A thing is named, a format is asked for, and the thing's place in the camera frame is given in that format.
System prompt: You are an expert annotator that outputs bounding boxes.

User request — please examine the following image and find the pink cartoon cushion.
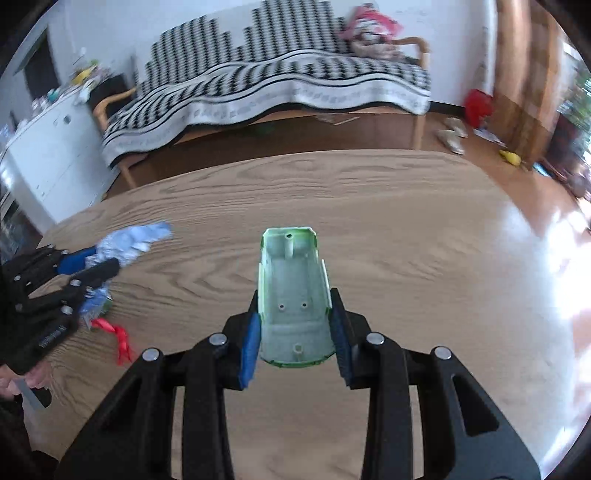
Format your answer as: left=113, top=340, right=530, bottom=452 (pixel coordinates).
left=339, top=4, right=403, bottom=59

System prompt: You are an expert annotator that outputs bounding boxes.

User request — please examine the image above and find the red ribbon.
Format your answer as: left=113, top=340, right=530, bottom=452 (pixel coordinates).
left=90, top=318, right=136, bottom=368

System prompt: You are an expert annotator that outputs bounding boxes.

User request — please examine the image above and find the green plastic toy car shell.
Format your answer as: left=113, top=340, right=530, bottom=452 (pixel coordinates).
left=257, top=226, right=335, bottom=369

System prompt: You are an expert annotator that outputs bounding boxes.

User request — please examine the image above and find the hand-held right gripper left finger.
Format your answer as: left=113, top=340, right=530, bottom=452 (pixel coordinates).
left=55, top=290, right=264, bottom=480

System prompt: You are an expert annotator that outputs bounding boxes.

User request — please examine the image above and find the blue white wrapper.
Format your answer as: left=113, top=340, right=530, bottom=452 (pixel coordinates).
left=87, top=222, right=174, bottom=269

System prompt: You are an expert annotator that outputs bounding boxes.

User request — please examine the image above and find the white cabinet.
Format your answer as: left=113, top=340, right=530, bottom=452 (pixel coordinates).
left=0, top=90, right=117, bottom=223

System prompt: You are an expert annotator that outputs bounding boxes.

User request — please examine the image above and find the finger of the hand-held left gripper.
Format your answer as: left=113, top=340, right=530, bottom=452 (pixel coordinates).
left=2, top=246, right=98, bottom=289
left=14, top=257, right=122, bottom=318

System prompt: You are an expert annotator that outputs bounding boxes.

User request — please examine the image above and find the red bag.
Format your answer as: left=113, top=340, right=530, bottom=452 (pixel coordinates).
left=463, top=89, right=495, bottom=128

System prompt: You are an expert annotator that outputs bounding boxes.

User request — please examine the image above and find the yellow green clutter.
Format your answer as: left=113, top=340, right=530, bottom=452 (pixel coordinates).
left=68, top=59, right=112, bottom=100

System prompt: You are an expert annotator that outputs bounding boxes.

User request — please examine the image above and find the small blue green packet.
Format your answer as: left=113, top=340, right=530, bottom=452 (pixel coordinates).
left=78, top=285, right=114, bottom=325

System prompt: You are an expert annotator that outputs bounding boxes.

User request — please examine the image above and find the potted plant dark red pot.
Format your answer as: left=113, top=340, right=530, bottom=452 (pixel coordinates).
left=550, top=46, right=591, bottom=162

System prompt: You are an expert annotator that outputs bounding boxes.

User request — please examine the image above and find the wooden sofa frame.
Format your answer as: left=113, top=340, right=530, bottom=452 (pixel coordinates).
left=92, top=36, right=433, bottom=191

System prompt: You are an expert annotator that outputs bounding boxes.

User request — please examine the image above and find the person's left hand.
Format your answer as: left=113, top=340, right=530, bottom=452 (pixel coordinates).
left=0, top=361, right=51, bottom=400

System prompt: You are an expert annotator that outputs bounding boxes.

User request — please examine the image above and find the chair with striped blanket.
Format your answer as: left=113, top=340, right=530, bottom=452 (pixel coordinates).
left=100, top=0, right=432, bottom=169

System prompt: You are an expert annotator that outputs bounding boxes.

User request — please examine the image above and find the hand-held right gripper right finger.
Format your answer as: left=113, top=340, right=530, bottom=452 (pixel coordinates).
left=329, top=288, right=543, bottom=480

